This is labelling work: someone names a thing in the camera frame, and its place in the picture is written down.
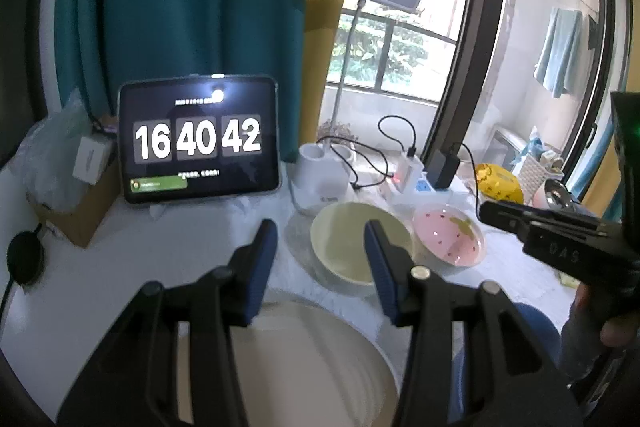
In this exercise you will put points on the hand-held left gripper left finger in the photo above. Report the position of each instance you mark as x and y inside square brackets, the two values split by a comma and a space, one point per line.
[262, 257]

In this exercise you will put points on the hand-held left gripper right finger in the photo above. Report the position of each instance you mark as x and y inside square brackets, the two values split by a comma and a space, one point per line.
[380, 267]

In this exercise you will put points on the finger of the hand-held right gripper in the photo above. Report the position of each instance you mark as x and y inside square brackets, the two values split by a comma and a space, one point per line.
[505, 213]

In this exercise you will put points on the cream bowl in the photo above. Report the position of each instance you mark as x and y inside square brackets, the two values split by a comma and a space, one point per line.
[345, 242]

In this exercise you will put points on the pink strawberry bowl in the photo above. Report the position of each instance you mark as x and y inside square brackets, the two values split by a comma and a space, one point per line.
[445, 232]

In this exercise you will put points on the blue bowl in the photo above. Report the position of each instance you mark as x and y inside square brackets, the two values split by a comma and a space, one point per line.
[542, 332]

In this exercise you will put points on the beige plate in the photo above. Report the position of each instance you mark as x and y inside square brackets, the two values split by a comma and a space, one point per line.
[310, 372]

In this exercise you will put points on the person's right hand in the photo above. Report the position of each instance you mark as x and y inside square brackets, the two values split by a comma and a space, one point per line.
[620, 334]

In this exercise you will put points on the yellow packet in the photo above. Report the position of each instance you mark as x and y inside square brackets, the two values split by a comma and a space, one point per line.
[500, 184]

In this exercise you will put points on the white textured tablecloth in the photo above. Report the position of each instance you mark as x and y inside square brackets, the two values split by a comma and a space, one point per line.
[292, 257]

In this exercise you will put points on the yellow green tissue pack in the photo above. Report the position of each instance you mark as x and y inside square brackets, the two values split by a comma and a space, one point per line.
[567, 279]

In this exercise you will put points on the white power strip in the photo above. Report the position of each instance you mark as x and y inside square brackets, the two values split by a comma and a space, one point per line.
[460, 194]

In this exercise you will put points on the steel bowl with pink outside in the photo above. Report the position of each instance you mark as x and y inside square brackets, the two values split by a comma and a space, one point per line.
[555, 197]

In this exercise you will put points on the white basket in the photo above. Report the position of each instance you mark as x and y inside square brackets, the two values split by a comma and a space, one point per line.
[537, 169]

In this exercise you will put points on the blue plastic bag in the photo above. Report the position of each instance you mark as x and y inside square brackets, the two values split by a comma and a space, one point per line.
[532, 144]

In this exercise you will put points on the black power adapter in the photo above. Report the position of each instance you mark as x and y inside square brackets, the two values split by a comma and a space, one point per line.
[445, 169]

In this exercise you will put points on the white charger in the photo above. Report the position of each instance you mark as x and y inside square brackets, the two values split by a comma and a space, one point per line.
[407, 174]

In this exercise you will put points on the tablet with clock display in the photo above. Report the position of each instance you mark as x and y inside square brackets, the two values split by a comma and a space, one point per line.
[200, 142]

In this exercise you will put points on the light blue hanging towel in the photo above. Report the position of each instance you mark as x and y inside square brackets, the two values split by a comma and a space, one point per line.
[557, 52]

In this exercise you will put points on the cardboard box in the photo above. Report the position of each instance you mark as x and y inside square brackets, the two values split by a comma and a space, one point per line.
[80, 222]

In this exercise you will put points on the small white box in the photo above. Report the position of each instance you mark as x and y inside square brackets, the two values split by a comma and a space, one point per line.
[92, 159]

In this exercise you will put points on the yellow curtain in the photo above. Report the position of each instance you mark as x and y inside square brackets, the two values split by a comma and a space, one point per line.
[320, 57]

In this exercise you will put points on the black balcony railing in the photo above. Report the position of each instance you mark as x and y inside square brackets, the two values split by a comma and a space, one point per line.
[400, 24]

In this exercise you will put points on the black round puck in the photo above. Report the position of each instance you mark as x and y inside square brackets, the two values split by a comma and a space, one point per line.
[26, 257]

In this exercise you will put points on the clear plastic bag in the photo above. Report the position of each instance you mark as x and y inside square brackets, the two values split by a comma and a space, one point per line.
[50, 147]

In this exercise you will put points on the black window frame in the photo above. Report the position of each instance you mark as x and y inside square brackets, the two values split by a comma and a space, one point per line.
[480, 7]

